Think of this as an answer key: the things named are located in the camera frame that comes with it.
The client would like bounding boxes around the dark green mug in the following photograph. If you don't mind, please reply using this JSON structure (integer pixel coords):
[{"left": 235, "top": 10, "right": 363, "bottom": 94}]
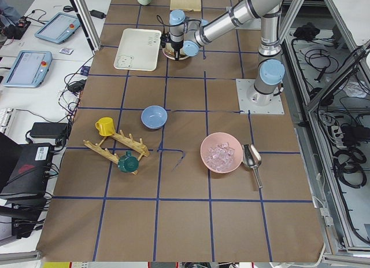
[{"left": 117, "top": 151, "right": 139, "bottom": 172}]

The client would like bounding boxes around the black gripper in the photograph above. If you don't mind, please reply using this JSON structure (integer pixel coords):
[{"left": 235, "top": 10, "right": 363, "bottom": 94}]
[{"left": 160, "top": 32, "right": 184, "bottom": 61}]

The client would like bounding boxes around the wooden cutting board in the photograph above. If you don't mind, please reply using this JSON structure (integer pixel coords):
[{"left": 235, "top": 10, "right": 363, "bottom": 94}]
[{"left": 170, "top": 0, "right": 201, "bottom": 12}]

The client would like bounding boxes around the near teach pendant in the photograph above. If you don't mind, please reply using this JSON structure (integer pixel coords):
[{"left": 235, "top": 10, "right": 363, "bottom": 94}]
[{"left": 3, "top": 50, "right": 53, "bottom": 88}]

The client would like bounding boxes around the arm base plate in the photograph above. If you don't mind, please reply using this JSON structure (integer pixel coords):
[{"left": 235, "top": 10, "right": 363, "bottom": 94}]
[{"left": 236, "top": 79, "right": 284, "bottom": 115}]

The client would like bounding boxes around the pink bowl with ice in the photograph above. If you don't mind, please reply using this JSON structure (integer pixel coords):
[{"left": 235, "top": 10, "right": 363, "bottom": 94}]
[{"left": 200, "top": 132, "right": 243, "bottom": 173}]

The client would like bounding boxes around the black power adapter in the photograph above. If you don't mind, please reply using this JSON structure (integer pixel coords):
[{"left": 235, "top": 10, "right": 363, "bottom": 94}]
[{"left": 29, "top": 122, "right": 67, "bottom": 139}]

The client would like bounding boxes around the teach pendant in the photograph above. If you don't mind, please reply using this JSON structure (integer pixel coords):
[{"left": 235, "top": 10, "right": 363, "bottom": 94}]
[
  {"left": 35, "top": 12, "right": 80, "bottom": 43},
  {"left": 3, "top": 50, "right": 53, "bottom": 88}
]

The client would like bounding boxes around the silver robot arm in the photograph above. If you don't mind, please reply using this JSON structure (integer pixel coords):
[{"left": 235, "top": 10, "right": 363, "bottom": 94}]
[{"left": 161, "top": 0, "right": 285, "bottom": 107}]

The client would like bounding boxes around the wooden mug rack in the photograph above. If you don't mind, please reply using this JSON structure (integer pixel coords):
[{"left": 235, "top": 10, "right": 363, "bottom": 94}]
[{"left": 83, "top": 129, "right": 151, "bottom": 175}]

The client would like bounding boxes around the yellow mug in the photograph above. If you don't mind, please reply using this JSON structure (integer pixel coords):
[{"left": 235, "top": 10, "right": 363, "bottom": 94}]
[{"left": 95, "top": 117, "right": 116, "bottom": 137}]

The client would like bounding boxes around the blue bowl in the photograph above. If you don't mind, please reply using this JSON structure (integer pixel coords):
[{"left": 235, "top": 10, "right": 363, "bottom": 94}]
[{"left": 141, "top": 105, "right": 168, "bottom": 130}]

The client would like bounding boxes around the small black adapter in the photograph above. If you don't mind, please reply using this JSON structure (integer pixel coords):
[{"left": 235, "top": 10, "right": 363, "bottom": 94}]
[{"left": 90, "top": 10, "right": 106, "bottom": 19}]

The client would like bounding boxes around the cream bear tray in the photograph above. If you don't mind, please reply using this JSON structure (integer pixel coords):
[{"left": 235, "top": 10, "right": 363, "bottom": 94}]
[{"left": 113, "top": 28, "right": 162, "bottom": 71}]

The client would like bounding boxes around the aluminium frame post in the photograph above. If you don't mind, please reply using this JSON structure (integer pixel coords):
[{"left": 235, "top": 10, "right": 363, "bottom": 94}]
[{"left": 69, "top": 0, "right": 101, "bottom": 52}]

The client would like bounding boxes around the cream round plate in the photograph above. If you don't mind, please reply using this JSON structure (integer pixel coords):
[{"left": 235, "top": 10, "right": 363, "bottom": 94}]
[{"left": 162, "top": 43, "right": 189, "bottom": 61}]

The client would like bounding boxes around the metal scoop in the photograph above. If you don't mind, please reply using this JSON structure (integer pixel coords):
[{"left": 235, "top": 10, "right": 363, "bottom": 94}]
[{"left": 243, "top": 144, "right": 263, "bottom": 189}]

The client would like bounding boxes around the black computer box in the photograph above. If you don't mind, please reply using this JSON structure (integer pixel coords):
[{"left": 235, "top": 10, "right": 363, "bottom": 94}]
[{"left": 1, "top": 133, "right": 54, "bottom": 200}]

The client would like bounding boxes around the far teach pendant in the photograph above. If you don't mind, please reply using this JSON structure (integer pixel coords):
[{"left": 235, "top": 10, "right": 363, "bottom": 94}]
[{"left": 35, "top": 12, "right": 80, "bottom": 43}]

